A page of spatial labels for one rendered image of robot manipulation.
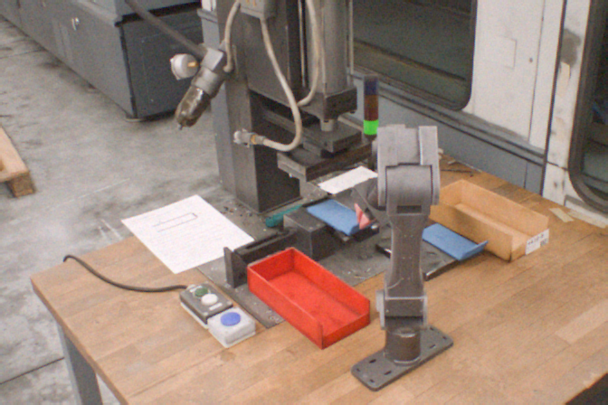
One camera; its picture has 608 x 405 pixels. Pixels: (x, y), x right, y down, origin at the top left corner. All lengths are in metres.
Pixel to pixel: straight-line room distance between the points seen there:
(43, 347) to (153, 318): 1.55
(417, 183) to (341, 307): 0.46
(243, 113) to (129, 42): 2.92
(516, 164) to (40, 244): 2.37
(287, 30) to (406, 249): 0.55
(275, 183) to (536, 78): 0.70
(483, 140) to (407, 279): 0.92
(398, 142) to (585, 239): 0.72
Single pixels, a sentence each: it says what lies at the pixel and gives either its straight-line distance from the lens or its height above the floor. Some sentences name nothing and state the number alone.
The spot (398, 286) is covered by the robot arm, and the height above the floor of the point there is 1.07.
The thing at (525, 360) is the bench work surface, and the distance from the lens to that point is 1.43.
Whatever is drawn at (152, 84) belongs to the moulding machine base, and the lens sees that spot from 4.74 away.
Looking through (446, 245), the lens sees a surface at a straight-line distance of 1.68.
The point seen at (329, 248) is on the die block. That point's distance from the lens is 1.66.
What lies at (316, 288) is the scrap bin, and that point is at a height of 0.91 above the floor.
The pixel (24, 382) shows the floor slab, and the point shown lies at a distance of 2.94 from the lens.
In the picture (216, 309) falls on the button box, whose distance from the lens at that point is 1.49.
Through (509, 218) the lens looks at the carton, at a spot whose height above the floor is 0.93.
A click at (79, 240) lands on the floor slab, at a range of 3.70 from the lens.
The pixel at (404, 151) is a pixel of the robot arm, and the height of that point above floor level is 1.31.
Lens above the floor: 1.82
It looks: 29 degrees down
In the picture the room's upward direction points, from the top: 3 degrees counter-clockwise
